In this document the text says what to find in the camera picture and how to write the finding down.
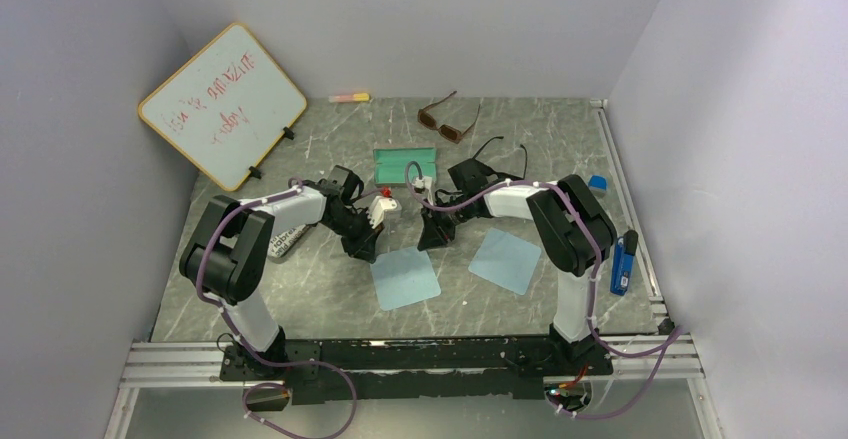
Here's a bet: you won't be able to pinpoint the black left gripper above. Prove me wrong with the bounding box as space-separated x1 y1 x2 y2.
323 207 385 264

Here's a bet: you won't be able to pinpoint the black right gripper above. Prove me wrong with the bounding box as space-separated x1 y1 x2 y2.
417 193 472 252

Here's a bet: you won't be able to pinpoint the light blue cloth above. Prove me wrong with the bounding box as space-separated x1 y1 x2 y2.
468 229 541 296
370 247 441 311

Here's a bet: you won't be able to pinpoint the black sunglasses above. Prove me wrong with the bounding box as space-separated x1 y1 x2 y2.
470 135 529 180

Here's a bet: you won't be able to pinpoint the green lined glasses case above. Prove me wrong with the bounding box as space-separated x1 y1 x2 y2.
373 147 437 187

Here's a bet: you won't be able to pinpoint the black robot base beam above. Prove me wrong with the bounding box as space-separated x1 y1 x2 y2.
219 332 613 405

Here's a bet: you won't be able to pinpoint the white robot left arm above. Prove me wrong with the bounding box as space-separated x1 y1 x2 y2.
178 166 399 379

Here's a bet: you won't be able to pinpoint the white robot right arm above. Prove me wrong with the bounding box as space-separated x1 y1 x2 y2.
404 159 618 374

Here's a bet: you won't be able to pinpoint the brown sunglasses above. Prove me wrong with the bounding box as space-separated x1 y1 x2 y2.
417 90 482 144

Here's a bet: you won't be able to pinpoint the pink yellow marker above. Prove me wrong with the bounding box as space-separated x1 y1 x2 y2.
328 92 371 103

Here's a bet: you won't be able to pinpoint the blue whiteboard eraser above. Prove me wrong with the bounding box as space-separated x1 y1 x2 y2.
587 175 609 197

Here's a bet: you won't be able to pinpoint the yellow framed whiteboard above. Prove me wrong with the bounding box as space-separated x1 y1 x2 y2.
137 23 307 191

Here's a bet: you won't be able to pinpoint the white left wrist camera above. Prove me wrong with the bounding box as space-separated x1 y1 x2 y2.
367 187 402 230

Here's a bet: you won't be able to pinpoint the aluminium frame rail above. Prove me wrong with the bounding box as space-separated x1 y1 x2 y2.
104 296 725 438

